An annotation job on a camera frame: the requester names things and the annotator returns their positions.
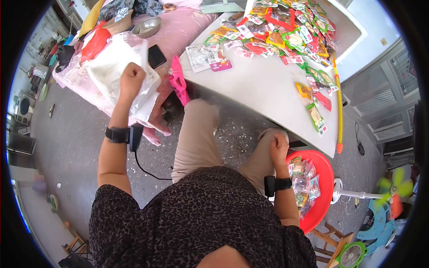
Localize person's right hand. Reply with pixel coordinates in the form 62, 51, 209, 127
270, 132, 290, 168

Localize person's left hand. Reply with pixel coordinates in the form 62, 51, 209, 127
120, 62, 147, 100

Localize person's left fingers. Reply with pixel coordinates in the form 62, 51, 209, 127
123, 62, 147, 86

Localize person's right fingers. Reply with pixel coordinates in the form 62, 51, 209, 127
270, 132, 289, 149

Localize clear plastic bag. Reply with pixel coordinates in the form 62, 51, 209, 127
84, 32, 162, 123

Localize black phone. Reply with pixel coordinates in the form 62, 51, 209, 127
148, 44, 167, 69

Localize green snack packet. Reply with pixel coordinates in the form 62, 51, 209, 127
306, 103, 328, 136

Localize pink plastic bag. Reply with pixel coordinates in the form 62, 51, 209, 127
168, 55, 191, 107

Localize black wrist band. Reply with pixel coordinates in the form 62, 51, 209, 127
264, 176, 293, 198
105, 123, 145, 153

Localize metal bowl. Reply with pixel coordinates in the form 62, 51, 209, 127
132, 16, 162, 39

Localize red plastic bag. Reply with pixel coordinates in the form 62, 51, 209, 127
80, 21, 112, 63

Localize bag of snack packets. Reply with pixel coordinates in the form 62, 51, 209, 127
288, 157, 322, 220

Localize orange snack packet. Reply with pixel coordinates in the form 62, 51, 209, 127
295, 82, 314, 101

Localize white table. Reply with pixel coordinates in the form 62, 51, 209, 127
179, 0, 367, 159

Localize red snack packet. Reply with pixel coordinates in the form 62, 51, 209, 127
315, 91, 332, 112

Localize pink cloth covered table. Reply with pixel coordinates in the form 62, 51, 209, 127
53, 0, 218, 147

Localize white snack packet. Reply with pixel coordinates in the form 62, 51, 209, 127
185, 45, 211, 73

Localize red plastic basin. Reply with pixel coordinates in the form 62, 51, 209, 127
286, 150, 335, 235

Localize yellow plastic stick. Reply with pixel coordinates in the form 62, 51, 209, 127
332, 54, 345, 154

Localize yellow cushion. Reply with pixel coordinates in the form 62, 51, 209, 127
78, 0, 106, 38

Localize person's legs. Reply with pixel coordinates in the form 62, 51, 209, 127
171, 98, 289, 197

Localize pink snack packet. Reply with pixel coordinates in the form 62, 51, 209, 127
209, 57, 233, 73

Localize pile of snack packets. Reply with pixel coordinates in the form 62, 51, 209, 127
204, 0, 339, 67

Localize grey cabinet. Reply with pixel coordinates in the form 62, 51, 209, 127
340, 38, 421, 161

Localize person's body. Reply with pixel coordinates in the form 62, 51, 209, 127
88, 166, 318, 268

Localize wooden stool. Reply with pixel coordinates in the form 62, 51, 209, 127
310, 222, 355, 268

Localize small green fan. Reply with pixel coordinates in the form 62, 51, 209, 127
335, 242, 368, 268

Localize white pedestal fan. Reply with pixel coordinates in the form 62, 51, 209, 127
330, 167, 414, 220

